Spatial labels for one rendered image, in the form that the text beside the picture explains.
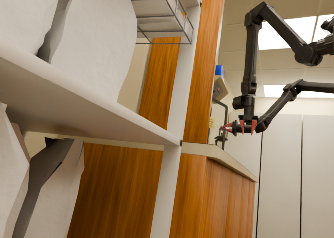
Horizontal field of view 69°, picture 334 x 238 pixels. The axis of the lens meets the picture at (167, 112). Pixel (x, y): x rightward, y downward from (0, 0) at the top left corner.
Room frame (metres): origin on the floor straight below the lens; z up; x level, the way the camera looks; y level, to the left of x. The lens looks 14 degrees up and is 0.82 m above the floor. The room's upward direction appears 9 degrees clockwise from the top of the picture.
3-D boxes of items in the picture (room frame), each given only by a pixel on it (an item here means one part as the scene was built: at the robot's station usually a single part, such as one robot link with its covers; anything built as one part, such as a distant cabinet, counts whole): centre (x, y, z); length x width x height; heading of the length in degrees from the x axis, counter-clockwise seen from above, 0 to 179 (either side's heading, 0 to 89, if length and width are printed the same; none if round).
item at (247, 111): (1.26, -0.44, 1.21); 0.10 x 0.07 x 0.07; 65
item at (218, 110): (1.64, -0.33, 1.19); 0.30 x 0.01 x 0.40; 133
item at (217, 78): (1.65, -0.32, 1.46); 0.32 x 0.11 x 0.10; 154
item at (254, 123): (1.26, -0.45, 1.14); 0.07 x 0.07 x 0.09; 65
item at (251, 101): (1.27, -0.43, 1.27); 0.07 x 0.06 x 0.07; 34
